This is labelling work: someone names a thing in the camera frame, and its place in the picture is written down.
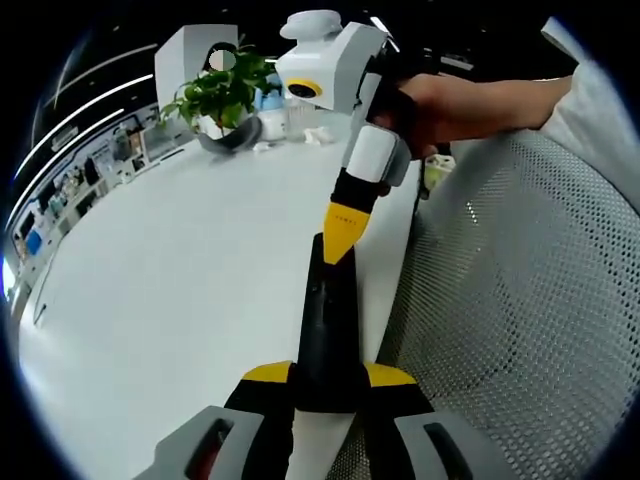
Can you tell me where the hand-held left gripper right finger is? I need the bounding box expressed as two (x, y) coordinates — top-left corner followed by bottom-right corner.
(357, 360), (517, 480)

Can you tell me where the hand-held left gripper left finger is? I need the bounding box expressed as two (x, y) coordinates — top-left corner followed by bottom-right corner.
(133, 359), (297, 480)

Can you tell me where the black remote control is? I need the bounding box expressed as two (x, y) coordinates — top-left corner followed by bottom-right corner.
(294, 231), (370, 417)

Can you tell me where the person's right hand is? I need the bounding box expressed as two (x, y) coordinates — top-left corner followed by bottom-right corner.
(366, 71), (504, 160)

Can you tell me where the pale green white object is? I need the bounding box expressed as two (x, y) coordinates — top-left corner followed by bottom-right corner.
(421, 152), (455, 202)

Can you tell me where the plastic bottle, blue cap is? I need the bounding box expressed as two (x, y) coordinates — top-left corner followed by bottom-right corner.
(256, 73), (290, 142)

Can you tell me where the green potted plant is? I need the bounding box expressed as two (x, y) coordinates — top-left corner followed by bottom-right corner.
(158, 35), (279, 142)

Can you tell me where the dark grey curved cushion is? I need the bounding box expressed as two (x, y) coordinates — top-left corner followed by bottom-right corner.
(198, 116), (265, 155)

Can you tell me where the grey mesh chair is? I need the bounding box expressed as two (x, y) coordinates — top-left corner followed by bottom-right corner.
(324, 128), (640, 480)

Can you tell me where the white cabinet counter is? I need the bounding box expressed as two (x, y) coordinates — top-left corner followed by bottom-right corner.
(8, 124), (187, 284)

